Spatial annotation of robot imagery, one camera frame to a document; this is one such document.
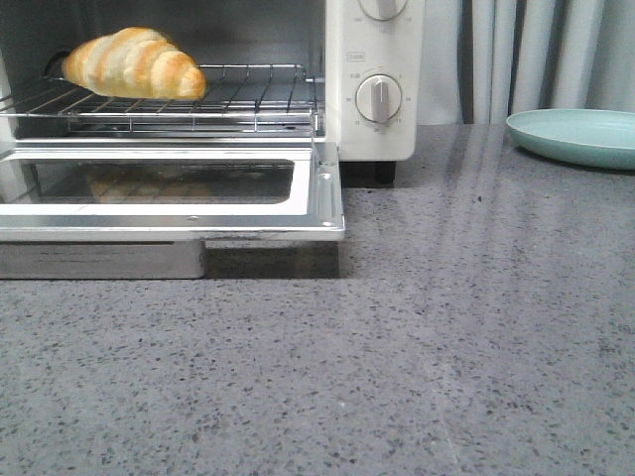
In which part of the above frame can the golden croissant bread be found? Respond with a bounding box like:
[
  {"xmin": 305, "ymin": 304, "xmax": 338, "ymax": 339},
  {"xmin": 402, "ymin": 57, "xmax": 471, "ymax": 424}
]
[{"xmin": 62, "ymin": 27, "xmax": 206, "ymax": 100}]

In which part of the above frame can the metal wire oven rack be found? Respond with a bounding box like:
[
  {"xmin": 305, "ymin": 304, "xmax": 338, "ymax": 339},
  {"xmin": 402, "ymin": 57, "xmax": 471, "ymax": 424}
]
[{"xmin": 1, "ymin": 63, "xmax": 324, "ymax": 137}]

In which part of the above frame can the upper oven temperature knob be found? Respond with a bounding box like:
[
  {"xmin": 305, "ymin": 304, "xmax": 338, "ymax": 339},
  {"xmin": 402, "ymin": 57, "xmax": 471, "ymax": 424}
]
[{"xmin": 358, "ymin": 0, "xmax": 407, "ymax": 22}]

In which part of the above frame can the white Toshiba toaster oven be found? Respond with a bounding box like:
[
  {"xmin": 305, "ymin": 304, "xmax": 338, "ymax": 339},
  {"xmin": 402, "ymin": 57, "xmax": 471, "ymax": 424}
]
[{"xmin": 1, "ymin": 1, "xmax": 424, "ymax": 183}]

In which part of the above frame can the grey curtain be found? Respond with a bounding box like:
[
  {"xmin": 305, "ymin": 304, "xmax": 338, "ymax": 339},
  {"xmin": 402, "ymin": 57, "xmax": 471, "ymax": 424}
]
[{"xmin": 418, "ymin": 1, "xmax": 634, "ymax": 125}]

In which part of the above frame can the teal plate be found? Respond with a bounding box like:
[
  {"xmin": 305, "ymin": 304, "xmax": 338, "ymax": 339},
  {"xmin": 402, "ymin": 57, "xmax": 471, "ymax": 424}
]
[{"xmin": 506, "ymin": 109, "xmax": 634, "ymax": 171}]

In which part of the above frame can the lower oven timer knob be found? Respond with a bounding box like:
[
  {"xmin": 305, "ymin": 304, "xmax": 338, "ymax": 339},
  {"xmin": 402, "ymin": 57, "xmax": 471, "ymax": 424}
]
[{"xmin": 355, "ymin": 74, "xmax": 402, "ymax": 124}]

